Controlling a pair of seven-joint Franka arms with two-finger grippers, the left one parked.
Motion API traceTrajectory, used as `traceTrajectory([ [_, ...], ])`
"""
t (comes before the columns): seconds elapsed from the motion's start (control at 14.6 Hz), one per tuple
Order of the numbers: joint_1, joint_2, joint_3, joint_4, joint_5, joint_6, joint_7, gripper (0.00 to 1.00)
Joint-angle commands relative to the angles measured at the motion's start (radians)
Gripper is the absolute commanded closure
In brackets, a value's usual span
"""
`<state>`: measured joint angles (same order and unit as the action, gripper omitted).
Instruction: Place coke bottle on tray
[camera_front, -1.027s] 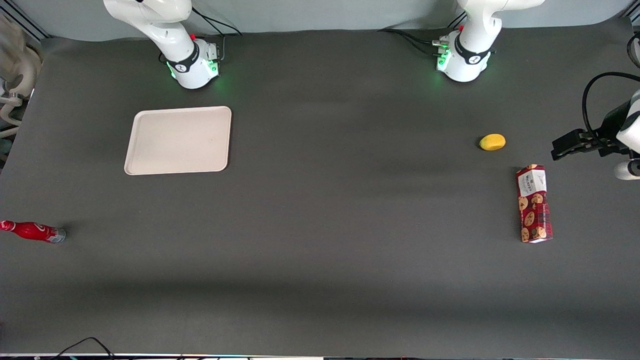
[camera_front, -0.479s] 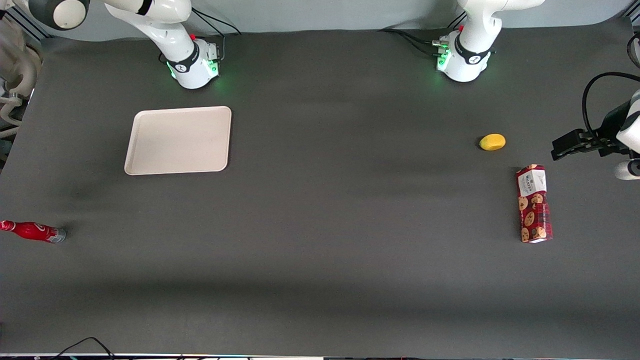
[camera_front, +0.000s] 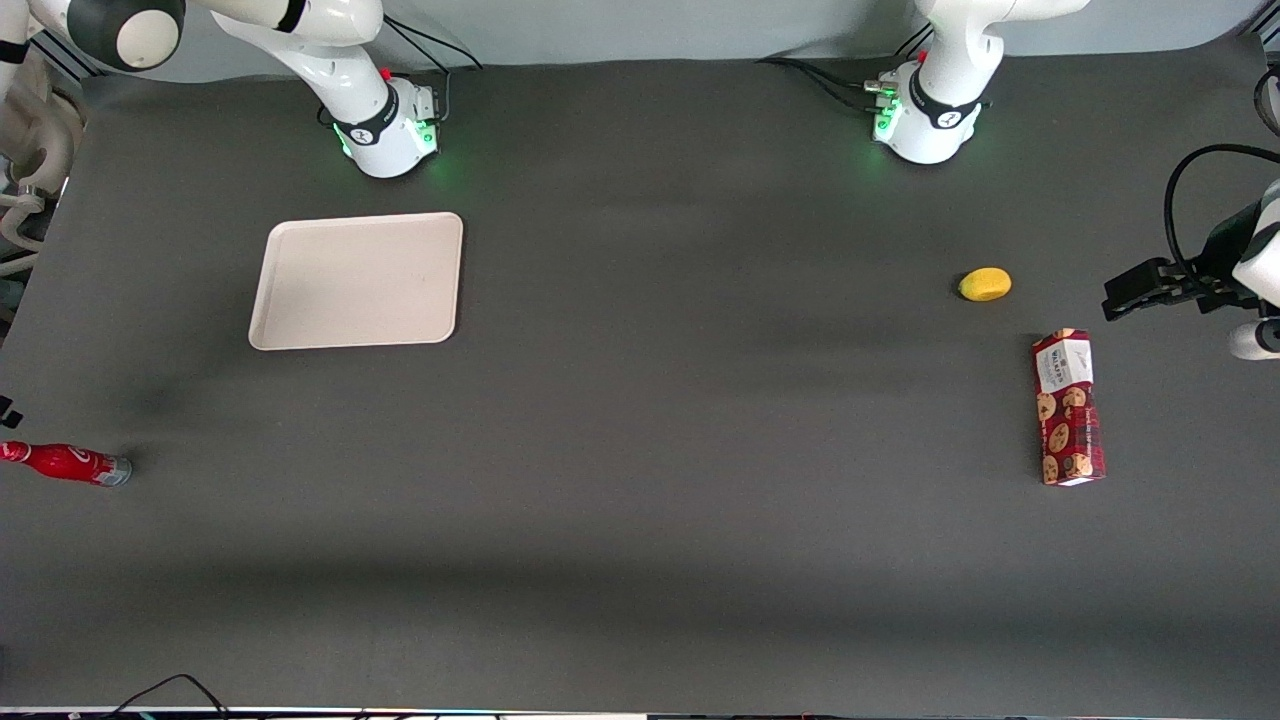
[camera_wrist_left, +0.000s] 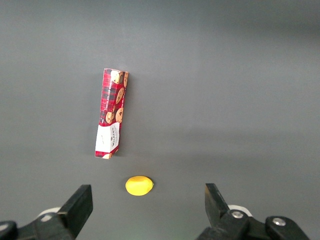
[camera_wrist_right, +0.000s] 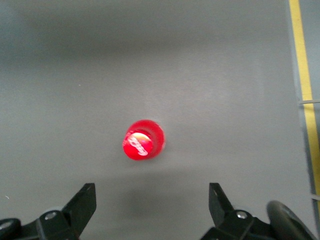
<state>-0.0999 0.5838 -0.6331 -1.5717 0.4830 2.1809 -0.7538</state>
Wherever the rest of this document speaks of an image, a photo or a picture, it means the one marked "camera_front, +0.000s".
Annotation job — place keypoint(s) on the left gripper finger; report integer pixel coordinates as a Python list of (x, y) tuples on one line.
[(1155, 270), (1125, 303)]

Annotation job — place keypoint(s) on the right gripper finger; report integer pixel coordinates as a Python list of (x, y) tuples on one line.
[(8, 412)]

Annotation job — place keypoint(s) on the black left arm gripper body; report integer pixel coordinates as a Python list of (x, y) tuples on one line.
[(1218, 252)]

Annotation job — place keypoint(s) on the red coke bottle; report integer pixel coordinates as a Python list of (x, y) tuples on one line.
[(65, 462)]

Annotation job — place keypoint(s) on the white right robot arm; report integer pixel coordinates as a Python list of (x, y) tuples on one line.
[(340, 60)]

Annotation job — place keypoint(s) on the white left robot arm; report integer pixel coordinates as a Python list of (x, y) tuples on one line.
[(940, 110)]

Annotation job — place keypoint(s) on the beige plastic tray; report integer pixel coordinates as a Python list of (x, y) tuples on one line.
[(360, 280)]

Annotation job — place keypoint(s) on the red cookie box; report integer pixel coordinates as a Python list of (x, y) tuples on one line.
[(1068, 410)]

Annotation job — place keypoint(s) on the yellow lemon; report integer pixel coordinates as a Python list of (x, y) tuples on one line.
[(985, 284)]

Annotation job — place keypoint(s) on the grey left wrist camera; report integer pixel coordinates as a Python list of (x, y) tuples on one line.
[(1255, 340)]

